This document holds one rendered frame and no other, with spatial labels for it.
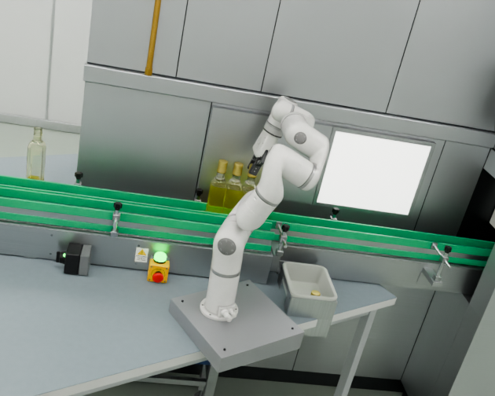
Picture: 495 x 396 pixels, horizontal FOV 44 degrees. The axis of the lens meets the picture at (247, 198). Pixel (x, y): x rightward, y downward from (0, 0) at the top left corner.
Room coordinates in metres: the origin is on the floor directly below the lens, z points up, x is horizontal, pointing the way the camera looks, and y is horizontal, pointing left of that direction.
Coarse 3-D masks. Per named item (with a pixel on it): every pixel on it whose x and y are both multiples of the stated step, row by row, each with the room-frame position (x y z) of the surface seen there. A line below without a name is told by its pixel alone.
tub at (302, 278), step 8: (288, 264) 2.04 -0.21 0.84; (296, 264) 2.05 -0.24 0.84; (304, 264) 2.06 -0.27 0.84; (288, 272) 2.04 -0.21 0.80; (296, 272) 2.05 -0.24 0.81; (304, 272) 2.05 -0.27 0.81; (312, 272) 2.06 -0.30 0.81; (320, 272) 2.06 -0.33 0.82; (288, 280) 1.91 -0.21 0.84; (296, 280) 2.04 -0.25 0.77; (304, 280) 2.05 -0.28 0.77; (312, 280) 2.06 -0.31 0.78; (320, 280) 2.05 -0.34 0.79; (328, 280) 1.98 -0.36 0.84; (296, 288) 1.99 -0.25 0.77; (304, 288) 2.00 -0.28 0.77; (312, 288) 2.02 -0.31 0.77; (320, 288) 2.02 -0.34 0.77; (328, 288) 1.95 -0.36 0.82; (296, 296) 1.84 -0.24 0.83; (304, 296) 1.84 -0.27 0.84; (312, 296) 1.85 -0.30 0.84; (320, 296) 1.86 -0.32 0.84; (328, 296) 1.93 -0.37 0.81; (336, 296) 1.88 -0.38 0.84
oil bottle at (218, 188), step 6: (216, 180) 2.09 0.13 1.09; (222, 180) 2.10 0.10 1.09; (210, 186) 2.11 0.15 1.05; (216, 186) 2.08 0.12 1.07; (222, 186) 2.08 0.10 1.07; (210, 192) 2.08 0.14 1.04; (216, 192) 2.08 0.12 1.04; (222, 192) 2.08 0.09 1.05; (210, 198) 2.08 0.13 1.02; (216, 198) 2.08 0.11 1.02; (222, 198) 2.08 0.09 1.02; (210, 204) 2.08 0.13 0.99; (216, 204) 2.08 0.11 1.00; (222, 204) 2.09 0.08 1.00; (210, 210) 2.08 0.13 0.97; (216, 210) 2.08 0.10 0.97
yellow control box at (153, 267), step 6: (150, 258) 1.88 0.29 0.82; (168, 258) 1.91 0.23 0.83; (150, 264) 1.85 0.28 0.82; (156, 264) 1.86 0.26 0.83; (162, 264) 1.86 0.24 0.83; (168, 264) 1.87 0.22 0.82; (150, 270) 1.85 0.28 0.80; (156, 270) 1.85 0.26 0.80; (162, 270) 1.85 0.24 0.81; (168, 270) 1.86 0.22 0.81; (150, 276) 1.85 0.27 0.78; (162, 282) 1.86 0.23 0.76
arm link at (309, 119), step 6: (294, 108) 2.05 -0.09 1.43; (300, 108) 2.07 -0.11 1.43; (288, 114) 1.91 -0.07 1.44; (294, 114) 1.90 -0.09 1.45; (300, 114) 1.92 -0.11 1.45; (306, 114) 2.06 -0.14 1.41; (282, 120) 1.91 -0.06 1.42; (306, 120) 1.94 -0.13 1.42; (312, 120) 1.98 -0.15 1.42; (312, 126) 1.98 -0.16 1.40
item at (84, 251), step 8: (72, 248) 1.82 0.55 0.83; (80, 248) 1.83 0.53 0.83; (88, 248) 1.84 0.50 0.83; (64, 256) 1.79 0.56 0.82; (72, 256) 1.78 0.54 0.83; (80, 256) 1.79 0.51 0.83; (88, 256) 1.80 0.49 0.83; (64, 264) 1.78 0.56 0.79; (72, 264) 1.79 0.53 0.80; (80, 264) 1.79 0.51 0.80; (88, 264) 1.80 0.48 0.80; (64, 272) 1.78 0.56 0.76; (72, 272) 1.79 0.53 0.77; (80, 272) 1.79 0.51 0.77
